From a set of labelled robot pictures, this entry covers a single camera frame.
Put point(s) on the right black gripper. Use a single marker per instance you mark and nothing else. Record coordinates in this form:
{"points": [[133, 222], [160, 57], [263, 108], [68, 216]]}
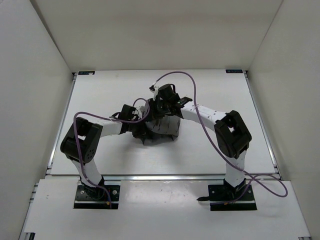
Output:
{"points": [[153, 114]]}

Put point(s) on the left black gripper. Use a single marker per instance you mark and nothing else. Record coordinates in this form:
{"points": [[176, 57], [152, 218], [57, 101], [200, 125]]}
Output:
{"points": [[143, 131]]}

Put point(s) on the grey pleated skirt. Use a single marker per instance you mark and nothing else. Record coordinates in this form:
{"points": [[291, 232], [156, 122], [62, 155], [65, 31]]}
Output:
{"points": [[161, 130]]}

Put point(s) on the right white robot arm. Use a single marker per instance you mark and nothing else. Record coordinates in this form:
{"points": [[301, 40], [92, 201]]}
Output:
{"points": [[232, 135]]}

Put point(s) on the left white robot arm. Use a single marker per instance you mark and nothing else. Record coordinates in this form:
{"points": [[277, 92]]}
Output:
{"points": [[81, 142]]}

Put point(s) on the right blue table label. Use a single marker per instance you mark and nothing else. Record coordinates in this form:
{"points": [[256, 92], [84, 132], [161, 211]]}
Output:
{"points": [[234, 71]]}

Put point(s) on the blue table label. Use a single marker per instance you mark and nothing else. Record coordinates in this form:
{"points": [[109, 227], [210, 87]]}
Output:
{"points": [[234, 71], [86, 73]]}

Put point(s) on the left blue table label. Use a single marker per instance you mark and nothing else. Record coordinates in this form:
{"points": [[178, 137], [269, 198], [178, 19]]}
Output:
{"points": [[86, 73]]}

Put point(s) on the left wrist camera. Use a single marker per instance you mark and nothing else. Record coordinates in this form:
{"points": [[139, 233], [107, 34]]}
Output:
{"points": [[140, 112]]}

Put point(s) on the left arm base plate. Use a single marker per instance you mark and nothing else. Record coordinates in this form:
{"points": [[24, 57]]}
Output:
{"points": [[86, 198]]}

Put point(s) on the aluminium table front rail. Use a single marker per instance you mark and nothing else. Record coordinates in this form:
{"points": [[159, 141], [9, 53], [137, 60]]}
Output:
{"points": [[162, 177]]}

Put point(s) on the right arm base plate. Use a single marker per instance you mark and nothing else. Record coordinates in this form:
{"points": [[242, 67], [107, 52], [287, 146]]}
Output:
{"points": [[221, 199]]}

